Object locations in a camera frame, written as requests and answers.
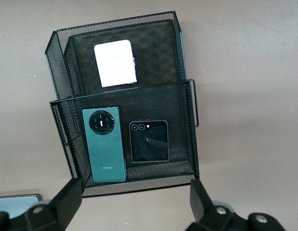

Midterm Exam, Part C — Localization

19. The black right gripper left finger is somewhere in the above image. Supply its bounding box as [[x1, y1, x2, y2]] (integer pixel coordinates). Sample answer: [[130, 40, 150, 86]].
[[9, 177, 83, 231]]

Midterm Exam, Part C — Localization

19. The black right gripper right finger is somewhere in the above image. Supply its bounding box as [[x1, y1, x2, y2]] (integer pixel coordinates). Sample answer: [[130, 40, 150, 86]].
[[187, 178, 248, 231]]

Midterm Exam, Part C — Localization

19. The black square flip phone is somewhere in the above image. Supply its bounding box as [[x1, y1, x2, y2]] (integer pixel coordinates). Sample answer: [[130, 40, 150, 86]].
[[129, 119, 169, 164]]

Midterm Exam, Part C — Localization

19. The lavender flip phone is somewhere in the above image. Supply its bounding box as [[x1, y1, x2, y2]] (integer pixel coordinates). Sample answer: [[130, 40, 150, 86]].
[[93, 39, 138, 88]]

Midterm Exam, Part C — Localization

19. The silver closed laptop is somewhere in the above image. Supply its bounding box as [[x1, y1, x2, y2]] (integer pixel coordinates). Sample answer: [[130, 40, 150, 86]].
[[0, 193, 41, 217]]

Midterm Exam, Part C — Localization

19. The black mesh two-tier tray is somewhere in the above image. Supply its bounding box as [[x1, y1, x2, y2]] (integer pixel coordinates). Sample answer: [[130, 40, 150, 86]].
[[44, 10, 200, 198]]

